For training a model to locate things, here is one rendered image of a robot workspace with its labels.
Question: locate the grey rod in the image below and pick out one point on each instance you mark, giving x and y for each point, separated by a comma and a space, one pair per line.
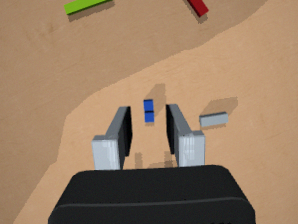
213, 119

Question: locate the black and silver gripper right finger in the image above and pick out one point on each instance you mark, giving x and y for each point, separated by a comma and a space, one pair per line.
187, 145

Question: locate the small blue cube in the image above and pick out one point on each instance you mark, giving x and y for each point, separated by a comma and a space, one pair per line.
148, 104
149, 116

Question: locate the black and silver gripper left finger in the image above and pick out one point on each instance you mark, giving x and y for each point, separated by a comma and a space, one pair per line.
109, 150

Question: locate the lime green rod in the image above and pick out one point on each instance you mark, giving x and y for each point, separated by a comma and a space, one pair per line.
81, 5

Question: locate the red rod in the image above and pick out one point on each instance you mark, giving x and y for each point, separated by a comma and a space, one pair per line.
198, 6

